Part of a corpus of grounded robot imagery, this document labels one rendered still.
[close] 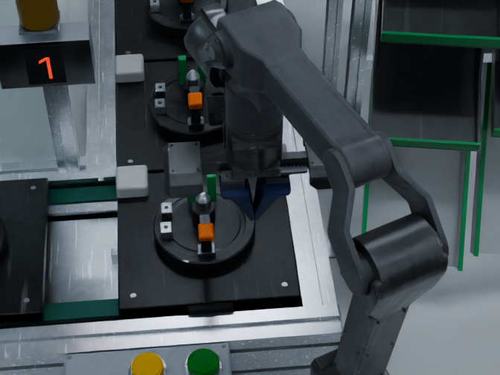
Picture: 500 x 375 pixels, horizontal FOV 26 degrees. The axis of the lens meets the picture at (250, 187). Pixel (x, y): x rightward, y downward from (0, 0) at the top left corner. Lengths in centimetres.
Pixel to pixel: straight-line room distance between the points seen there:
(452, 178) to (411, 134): 15
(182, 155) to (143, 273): 38
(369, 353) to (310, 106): 24
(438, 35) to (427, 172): 30
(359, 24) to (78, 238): 53
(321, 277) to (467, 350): 23
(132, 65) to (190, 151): 62
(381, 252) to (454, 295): 74
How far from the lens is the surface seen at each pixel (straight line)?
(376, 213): 144
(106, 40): 182
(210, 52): 100
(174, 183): 109
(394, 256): 86
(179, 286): 144
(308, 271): 147
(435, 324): 156
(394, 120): 133
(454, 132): 133
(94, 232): 158
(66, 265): 155
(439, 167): 145
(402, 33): 119
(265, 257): 147
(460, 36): 119
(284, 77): 94
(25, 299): 146
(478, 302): 160
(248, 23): 98
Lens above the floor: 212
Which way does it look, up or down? 48 degrees down
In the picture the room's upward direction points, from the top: straight up
